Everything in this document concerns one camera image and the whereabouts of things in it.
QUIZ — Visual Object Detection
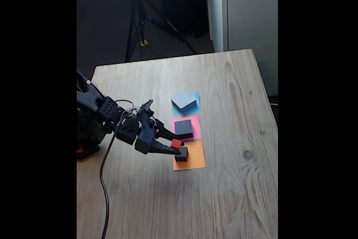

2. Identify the medium black square block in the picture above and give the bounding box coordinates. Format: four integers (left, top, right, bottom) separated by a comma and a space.
174, 119, 195, 140

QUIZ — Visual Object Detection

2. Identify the small dark grey cube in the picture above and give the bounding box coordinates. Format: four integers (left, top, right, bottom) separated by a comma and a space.
175, 146, 189, 163

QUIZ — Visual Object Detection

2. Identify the pink paper sheet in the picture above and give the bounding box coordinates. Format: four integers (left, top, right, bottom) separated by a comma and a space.
171, 115, 202, 142

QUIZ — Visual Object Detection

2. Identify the large grey square block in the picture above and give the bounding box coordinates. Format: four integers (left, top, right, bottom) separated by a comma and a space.
171, 91, 197, 111

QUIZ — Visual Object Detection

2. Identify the blue paper sheet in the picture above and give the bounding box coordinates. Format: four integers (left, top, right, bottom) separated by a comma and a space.
172, 91, 201, 116

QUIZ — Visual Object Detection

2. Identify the orange paper sheet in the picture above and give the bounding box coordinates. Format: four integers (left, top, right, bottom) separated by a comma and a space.
172, 140, 206, 172

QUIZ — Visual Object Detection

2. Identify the red black table clamp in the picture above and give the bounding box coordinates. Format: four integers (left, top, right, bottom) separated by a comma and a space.
76, 141, 101, 160

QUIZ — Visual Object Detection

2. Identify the black tripod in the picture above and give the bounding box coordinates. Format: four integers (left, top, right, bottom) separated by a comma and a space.
124, 0, 198, 63

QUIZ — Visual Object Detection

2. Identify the white grey cabinet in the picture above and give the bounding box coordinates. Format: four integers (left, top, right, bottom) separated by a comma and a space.
205, 0, 279, 97

